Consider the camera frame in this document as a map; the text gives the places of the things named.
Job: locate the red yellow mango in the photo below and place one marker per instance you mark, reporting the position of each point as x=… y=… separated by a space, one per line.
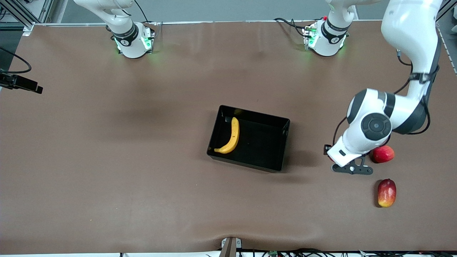
x=387 y=192

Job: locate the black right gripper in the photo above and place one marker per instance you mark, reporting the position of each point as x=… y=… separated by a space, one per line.
x=18 y=82

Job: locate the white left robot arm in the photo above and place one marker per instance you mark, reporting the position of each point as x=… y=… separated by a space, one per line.
x=410 y=28

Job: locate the red peach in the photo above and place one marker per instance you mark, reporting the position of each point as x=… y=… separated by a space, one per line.
x=385 y=154

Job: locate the brown table mat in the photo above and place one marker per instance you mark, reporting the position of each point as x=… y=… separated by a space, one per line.
x=107 y=178

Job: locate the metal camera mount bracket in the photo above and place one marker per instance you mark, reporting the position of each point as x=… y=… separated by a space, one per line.
x=230 y=247

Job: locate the black plastic box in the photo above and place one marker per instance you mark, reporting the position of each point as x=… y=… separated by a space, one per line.
x=257 y=153

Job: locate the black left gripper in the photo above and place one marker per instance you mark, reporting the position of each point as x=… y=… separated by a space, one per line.
x=325 y=152

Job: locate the metal table edge rail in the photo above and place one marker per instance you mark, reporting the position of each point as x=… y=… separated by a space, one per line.
x=232 y=21

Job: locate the yellow banana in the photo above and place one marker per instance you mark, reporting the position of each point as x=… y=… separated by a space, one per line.
x=234 y=137

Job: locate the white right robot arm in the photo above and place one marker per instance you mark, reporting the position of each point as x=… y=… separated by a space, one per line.
x=130 y=43

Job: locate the aluminium frame profile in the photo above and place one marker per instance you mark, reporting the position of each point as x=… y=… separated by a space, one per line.
x=18 y=14
x=448 y=50

